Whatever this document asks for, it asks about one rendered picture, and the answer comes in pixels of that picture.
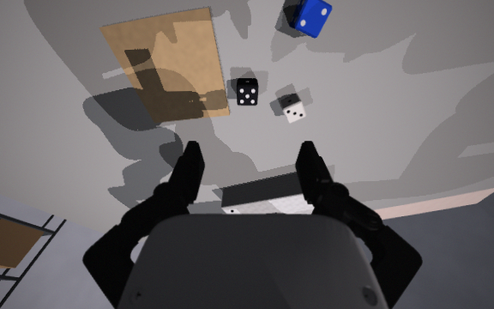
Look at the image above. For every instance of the white die with black pips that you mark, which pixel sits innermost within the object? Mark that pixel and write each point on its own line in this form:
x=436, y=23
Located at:
x=293, y=108

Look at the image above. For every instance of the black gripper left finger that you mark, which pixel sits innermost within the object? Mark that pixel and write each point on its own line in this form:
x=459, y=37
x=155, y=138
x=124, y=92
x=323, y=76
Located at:
x=108, y=259

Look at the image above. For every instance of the blue die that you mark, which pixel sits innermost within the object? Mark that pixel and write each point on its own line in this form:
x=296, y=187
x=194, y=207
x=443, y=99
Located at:
x=310, y=16

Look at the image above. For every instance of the tan mat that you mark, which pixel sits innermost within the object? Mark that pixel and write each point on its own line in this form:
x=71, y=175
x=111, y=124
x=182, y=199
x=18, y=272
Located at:
x=173, y=64

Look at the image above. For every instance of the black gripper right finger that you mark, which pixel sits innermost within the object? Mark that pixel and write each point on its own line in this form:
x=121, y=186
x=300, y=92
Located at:
x=394, y=261

